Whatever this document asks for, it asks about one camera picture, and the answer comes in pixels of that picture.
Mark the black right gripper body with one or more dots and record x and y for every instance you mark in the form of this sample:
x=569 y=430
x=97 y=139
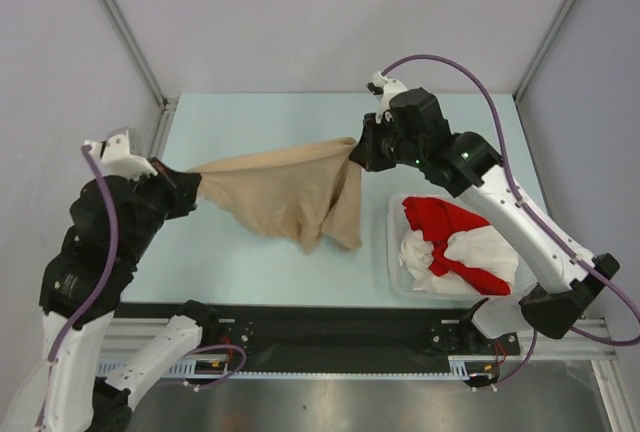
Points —
x=383 y=148

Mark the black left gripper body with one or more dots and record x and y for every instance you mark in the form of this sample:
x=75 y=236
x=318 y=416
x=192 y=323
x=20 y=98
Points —
x=159 y=195

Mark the beige t shirt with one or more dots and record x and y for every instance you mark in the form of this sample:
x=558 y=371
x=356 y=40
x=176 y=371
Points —
x=302 y=193

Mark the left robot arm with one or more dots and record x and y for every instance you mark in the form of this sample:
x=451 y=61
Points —
x=114 y=220

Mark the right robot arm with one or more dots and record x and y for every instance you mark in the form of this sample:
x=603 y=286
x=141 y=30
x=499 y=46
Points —
x=409 y=129

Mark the red t shirt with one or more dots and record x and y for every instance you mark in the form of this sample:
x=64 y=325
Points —
x=438 y=219

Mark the white t shirt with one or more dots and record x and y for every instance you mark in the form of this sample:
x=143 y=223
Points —
x=469 y=263

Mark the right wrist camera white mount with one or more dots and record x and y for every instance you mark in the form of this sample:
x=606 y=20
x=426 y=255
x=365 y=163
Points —
x=384 y=89

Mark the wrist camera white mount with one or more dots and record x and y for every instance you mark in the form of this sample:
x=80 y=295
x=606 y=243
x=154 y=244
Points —
x=384 y=89
x=116 y=154

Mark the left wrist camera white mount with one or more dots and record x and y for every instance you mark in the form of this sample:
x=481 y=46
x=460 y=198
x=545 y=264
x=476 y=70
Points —
x=116 y=154

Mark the left aluminium frame post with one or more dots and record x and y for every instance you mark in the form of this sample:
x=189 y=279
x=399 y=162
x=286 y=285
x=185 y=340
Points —
x=133 y=49

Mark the aluminium frame post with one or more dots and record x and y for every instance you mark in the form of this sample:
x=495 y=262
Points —
x=133 y=49
x=550 y=37

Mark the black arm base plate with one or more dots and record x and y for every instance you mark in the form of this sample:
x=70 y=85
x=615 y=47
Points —
x=433 y=332

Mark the slotted cable duct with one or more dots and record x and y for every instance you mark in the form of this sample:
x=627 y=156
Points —
x=202 y=369

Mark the right aluminium frame post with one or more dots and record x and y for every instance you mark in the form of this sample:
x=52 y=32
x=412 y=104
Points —
x=550 y=37

